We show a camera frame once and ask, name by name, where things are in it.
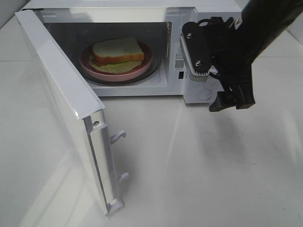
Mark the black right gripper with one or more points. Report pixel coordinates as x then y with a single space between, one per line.
215 40

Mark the round door release button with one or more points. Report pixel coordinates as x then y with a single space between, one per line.
204 94

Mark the pink plate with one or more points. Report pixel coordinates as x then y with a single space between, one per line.
122 67

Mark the sandwich with white bread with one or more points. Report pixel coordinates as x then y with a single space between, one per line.
117 50

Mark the white microwave door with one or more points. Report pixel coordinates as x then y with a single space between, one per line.
80 112

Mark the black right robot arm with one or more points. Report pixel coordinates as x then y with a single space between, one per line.
260 23

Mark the glass microwave turntable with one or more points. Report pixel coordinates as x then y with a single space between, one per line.
148 68

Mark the white microwave oven body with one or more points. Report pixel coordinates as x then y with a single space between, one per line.
77 24

